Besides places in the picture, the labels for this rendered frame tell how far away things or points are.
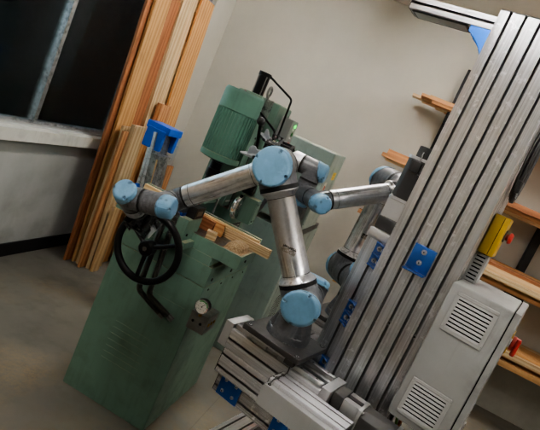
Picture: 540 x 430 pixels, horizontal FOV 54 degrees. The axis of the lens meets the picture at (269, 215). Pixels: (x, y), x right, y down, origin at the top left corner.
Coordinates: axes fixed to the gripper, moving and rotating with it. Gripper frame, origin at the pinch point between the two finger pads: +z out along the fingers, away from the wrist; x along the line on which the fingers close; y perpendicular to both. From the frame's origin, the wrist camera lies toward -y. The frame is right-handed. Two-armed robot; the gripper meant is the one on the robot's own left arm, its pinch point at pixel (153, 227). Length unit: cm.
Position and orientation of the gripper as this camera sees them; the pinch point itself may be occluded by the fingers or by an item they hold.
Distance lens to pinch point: 198.2
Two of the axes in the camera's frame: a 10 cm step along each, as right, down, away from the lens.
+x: 8.8, 4.2, -2.2
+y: -4.8, 8.1, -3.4
